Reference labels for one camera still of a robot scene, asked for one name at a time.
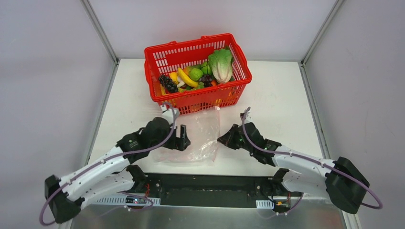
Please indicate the red plastic shopping basket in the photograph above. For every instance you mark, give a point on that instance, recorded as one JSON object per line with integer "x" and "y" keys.
{"x": 166, "y": 58}

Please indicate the aluminium frame post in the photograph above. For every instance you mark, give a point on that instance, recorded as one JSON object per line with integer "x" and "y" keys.
{"x": 331, "y": 15}
{"x": 99, "y": 30}

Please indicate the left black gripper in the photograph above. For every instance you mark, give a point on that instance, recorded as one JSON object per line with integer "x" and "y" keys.
{"x": 177, "y": 141}

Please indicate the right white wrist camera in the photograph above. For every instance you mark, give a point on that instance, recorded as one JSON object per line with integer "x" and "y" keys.
{"x": 246, "y": 117}

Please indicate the dark purple grape bunch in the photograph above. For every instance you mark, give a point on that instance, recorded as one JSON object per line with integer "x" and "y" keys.
{"x": 168, "y": 84}

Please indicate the left aluminium frame post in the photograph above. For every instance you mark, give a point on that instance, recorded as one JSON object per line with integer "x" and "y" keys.
{"x": 99, "y": 30}

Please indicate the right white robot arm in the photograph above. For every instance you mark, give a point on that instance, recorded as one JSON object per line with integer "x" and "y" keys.
{"x": 336, "y": 180}

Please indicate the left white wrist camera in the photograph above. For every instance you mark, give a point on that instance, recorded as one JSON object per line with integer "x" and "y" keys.
{"x": 169, "y": 114}

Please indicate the right aluminium frame post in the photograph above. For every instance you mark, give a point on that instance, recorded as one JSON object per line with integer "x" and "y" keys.
{"x": 331, "y": 15}

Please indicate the green bell pepper toy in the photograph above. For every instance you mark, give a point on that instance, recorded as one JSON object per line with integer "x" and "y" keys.
{"x": 205, "y": 68}

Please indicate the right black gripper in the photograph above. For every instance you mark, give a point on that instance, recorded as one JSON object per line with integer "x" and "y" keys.
{"x": 230, "y": 139}

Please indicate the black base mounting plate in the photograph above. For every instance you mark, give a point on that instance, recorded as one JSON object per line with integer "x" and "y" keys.
{"x": 211, "y": 190}

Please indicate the small dark grape bunch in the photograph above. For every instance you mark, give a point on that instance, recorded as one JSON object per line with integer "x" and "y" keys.
{"x": 206, "y": 80}

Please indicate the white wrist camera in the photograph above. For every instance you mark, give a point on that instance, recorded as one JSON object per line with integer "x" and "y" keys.
{"x": 246, "y": 117}
{"x": 169, "y": 114}

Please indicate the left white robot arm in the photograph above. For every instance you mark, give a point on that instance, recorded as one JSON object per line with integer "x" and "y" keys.
{"x": 113, "y": 172}

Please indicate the green napa cabbage toy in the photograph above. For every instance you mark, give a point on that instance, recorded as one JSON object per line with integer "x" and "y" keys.
{"x": 220, "y": 62}

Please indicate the yellow banana toy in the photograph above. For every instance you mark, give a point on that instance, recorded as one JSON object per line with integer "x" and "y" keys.
{"x": 186, "y": 78}

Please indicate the white mushroom toy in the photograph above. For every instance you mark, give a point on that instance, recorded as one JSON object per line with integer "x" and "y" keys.
{"x": 181, "y": 83}

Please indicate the light green round vegetable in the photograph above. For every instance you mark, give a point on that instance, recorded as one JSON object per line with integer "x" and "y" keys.
{"x": 195, "y": 74}

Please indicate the clear zip top bag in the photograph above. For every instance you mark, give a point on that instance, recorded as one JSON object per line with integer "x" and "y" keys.
{"x": 203, "y": 129}

